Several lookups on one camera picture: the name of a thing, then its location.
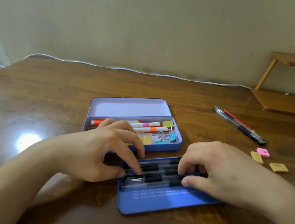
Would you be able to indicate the blue binder clip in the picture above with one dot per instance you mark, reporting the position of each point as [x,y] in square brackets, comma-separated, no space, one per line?
[172,136]

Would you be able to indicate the person's left hand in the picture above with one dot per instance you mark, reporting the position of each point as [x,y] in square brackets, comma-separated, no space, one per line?
[86,151]

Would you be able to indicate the white marker with pink band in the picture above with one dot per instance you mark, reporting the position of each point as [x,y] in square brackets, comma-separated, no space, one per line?
[148,124]

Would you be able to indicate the teal binder clip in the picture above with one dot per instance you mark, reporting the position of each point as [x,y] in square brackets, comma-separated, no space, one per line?
[159,142]

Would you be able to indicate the person's left little finger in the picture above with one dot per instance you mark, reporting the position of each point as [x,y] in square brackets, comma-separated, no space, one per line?
[105,123]

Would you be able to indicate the person's left thumb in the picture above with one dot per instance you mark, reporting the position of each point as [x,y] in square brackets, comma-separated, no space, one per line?
[111,173]

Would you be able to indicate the person's right middle finger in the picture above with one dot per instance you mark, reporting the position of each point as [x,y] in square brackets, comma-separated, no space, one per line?
[200,169]

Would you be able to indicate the pink eraser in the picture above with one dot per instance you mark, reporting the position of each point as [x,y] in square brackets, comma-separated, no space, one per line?
[263,152]

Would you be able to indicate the black gel pen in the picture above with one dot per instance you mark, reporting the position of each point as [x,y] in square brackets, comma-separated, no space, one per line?
[148,187]
[154,168]
[153,178]
[168,162]

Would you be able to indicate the yellow sticky note pad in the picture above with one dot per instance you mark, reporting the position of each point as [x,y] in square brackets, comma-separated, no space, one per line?
[147,139]

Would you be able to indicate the person's left middle finger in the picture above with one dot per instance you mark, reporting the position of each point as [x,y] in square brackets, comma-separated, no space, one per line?
[133,142]

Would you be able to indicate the wooden shelf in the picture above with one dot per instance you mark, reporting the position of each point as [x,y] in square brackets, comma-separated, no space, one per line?
[291,103]

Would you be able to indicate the person's left forearm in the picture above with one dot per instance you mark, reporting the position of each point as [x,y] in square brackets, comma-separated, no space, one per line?
[10,180]

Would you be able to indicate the yellow binder clip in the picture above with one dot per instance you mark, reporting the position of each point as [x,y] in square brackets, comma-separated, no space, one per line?
[168,123]

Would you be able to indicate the blue metal pencil tin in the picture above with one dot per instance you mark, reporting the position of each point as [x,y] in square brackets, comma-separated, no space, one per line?
[125,109]

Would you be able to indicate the clear pen with black grip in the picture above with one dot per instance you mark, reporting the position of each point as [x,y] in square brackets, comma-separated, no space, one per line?
[226,119]
[243,130]

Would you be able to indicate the blue metal tin tray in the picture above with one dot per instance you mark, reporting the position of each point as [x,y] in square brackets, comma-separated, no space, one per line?
[165,202]

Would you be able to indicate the red pen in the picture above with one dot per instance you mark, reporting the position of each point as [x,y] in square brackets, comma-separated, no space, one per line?
[234,118]

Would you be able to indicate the person's right hand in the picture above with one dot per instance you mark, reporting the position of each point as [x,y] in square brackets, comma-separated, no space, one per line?
[225,172]

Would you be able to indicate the yellow eraser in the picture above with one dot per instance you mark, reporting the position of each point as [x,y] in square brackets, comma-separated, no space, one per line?
[257,157]
[278,168]

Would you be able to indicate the person's right thumb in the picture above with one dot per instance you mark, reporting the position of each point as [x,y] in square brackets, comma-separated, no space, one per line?
[200,184]

